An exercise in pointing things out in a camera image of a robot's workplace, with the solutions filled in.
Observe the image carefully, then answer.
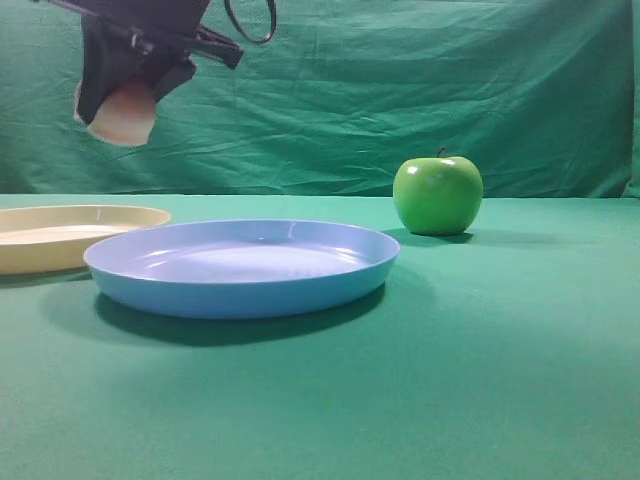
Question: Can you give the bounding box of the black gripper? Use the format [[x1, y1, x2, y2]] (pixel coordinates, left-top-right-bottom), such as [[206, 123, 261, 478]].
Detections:
[[54, 0, 243, 125]]

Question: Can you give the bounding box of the yellow bread with red top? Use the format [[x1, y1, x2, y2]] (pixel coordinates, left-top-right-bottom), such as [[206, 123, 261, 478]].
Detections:
[[88, 79, 156, 147]]

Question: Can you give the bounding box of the yellow plastic plate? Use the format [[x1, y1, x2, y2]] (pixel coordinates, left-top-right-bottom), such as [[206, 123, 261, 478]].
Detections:
[[1, 204, 171, 275]]

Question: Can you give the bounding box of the blue plastic plate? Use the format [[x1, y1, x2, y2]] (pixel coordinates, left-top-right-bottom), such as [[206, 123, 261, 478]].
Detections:
[[84, 219, 401, 320]]

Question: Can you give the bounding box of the green apple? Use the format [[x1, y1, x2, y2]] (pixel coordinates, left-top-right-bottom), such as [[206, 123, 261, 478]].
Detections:
[[392, 151, 484, 236]]

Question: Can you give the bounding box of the green backdrop cloth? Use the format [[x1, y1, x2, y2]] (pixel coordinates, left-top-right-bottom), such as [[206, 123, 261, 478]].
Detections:
[[1, 1, 639, 197]]

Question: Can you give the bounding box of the green table cloth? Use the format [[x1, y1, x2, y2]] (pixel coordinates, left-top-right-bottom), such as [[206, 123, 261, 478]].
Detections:
[[1, 195, 639, 479]]

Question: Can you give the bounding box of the black cable loop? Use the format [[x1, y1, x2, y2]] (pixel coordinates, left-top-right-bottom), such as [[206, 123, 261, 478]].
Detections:
[[223, 0, 278, 45]]

